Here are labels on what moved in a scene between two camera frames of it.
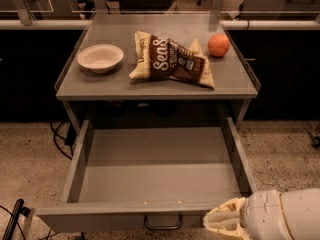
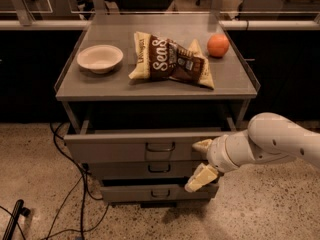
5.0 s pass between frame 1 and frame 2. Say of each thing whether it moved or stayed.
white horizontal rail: stayed
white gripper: moved
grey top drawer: moved
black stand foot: stayed
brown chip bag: stayed
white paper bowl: stayed
